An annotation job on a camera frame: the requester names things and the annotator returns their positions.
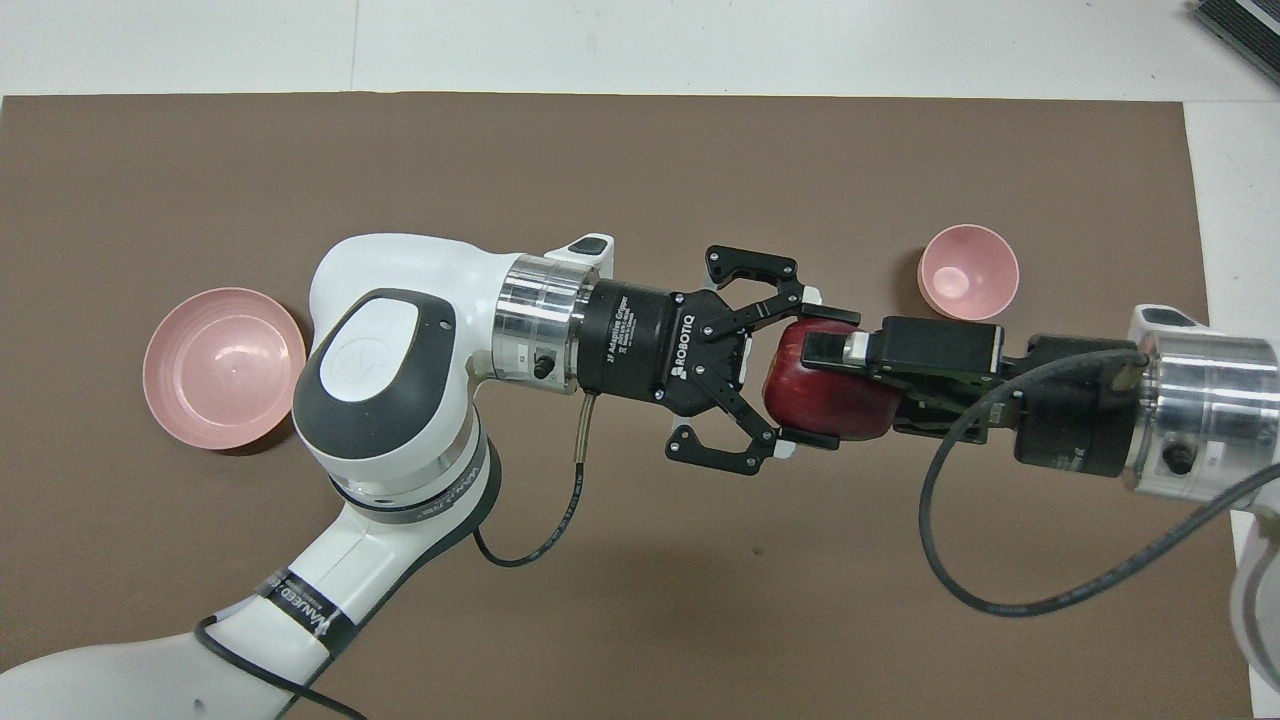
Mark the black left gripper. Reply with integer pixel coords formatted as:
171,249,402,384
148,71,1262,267
582,245,861,474

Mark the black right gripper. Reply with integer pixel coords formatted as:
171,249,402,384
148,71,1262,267
800,317,1146,476

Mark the red apple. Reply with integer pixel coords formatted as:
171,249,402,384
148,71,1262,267
762,320,906,443

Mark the pink bowl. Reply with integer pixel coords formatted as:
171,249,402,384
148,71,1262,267
918,225,1021,322

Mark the pink plate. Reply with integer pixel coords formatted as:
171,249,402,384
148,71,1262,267
143,288,308,451

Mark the brown table mat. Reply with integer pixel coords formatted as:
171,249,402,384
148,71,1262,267
0,93,1256,720

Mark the dark ribbed metal object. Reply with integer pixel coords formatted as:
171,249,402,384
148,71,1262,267
1190,0,1280,86

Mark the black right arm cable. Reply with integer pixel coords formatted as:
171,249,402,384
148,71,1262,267
918,345,1280,617

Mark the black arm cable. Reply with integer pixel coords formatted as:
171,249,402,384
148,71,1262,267
195,393,603,720
918,345,1280,617

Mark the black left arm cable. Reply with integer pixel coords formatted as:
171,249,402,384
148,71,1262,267
195,393,603,720

